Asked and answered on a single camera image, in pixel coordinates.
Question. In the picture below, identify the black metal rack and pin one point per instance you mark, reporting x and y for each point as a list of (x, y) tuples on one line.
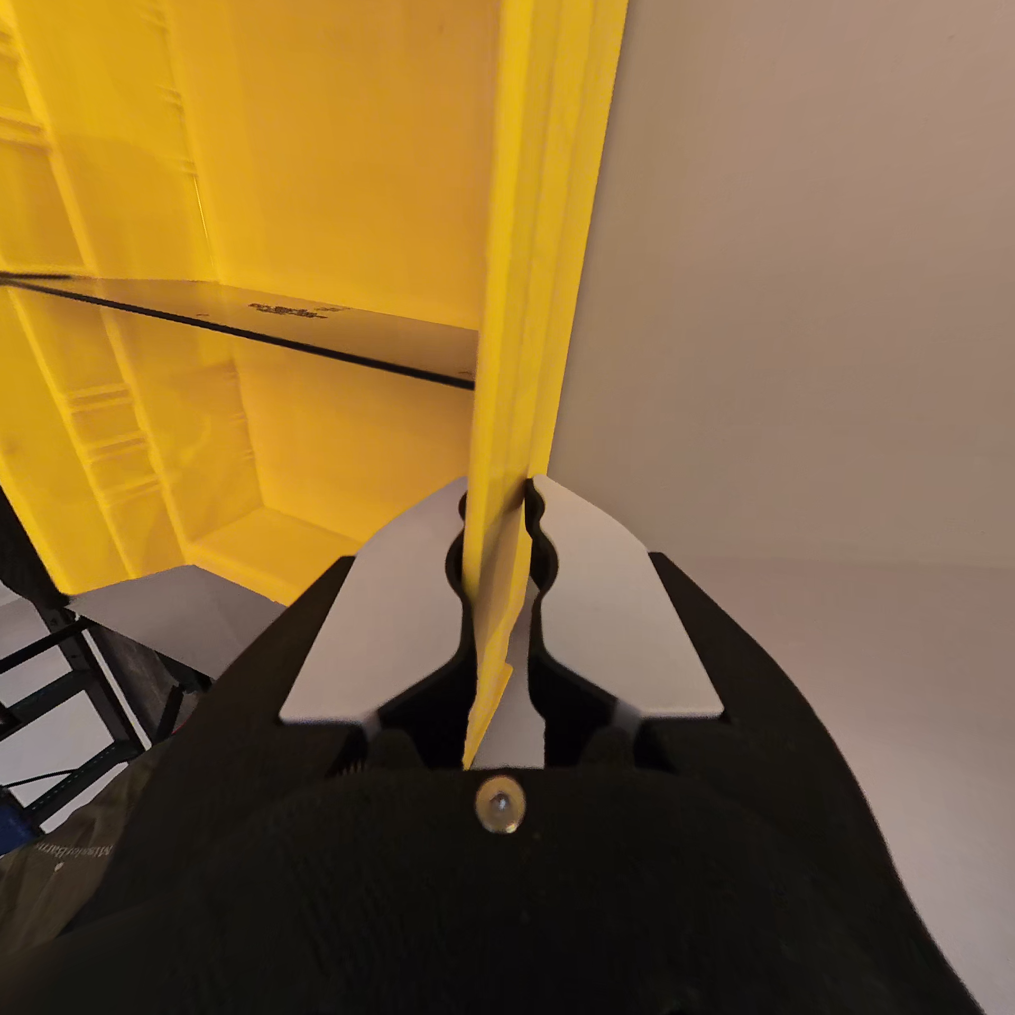
[(47, 682)]

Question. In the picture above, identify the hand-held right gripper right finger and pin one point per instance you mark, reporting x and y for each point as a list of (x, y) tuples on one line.
[(626, 626)]

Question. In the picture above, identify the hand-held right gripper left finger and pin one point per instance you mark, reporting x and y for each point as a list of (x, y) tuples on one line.
[(380, 626)]

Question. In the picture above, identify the yellow plastic bin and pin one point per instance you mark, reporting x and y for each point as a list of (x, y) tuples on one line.
[(317, 158)]

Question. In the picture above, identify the olive green bag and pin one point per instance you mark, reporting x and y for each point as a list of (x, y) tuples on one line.
[(55, 880)]

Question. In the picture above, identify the black bin divider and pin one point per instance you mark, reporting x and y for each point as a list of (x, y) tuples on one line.
[(357, 341)]

